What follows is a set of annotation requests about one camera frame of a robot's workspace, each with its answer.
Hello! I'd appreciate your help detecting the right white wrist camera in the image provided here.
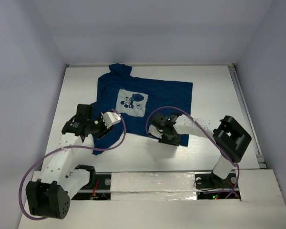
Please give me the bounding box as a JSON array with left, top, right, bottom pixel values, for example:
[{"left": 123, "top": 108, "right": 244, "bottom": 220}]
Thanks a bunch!
[{"left": 148, "top": 125, "right": 163, "bottom": 139}]

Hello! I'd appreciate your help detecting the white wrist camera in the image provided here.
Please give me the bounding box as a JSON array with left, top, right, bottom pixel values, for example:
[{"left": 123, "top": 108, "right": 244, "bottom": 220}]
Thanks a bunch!
[
  {"left": 102, "top": 112, "right": 121, "bottom": 129},
  {"left": 148, "top": 125, "right": 163, "bottom": 139}
]

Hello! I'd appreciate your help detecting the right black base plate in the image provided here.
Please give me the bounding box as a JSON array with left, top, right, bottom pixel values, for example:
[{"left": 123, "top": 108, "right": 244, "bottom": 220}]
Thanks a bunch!
[{"left": 193, "top": 173, "right": 241, "bottom": 200}]

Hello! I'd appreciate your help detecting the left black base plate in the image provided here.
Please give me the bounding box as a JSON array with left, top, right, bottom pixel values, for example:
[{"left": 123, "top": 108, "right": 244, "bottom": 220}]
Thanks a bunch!
[{"left": 72, "top": 173, "right": 112, "bottom": 200}]

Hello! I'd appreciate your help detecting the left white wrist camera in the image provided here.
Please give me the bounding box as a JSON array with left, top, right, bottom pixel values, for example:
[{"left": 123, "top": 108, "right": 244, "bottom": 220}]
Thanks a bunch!
[{"left": 102, "top": 112, "right": 121, "bottom": 129}]

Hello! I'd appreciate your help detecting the silver foil strip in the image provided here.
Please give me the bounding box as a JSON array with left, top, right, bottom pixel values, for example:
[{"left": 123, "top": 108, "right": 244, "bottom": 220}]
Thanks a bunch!
[{"left": 110, "top": 172, "right": 197, "bottom": 201}]

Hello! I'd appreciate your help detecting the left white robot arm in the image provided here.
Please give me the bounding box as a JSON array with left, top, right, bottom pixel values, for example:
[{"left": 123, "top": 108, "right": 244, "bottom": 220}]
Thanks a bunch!
[{"left": 25, "top": 104, "right": 121, "bottom": 220}]

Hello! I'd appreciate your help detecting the aluminium side rail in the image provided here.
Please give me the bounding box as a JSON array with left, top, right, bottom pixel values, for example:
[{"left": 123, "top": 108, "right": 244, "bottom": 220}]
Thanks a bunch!
[{"left": 227, "top": 64, "right": 267, "bottom": 169}]

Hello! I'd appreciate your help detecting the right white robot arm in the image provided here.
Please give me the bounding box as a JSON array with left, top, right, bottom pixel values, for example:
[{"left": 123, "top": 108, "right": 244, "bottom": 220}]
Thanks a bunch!
[{"left": 147, "top": 113, "right": 252, "bottom": 187}]

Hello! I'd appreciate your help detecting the blue t shirt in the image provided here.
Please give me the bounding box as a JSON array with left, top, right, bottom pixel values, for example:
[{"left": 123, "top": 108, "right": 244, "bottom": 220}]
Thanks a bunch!
[{"left": 92, "top": 63, "right": 193, "bottom": 155}]

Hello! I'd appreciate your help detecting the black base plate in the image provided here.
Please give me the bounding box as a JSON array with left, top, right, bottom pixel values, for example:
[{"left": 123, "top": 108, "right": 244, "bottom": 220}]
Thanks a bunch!
[
  {"left": 72, "top": 173, "right": 112, "bottom": 200},
  {"left": 193, "top": 173, "right": 241, "bottom": 200}
]

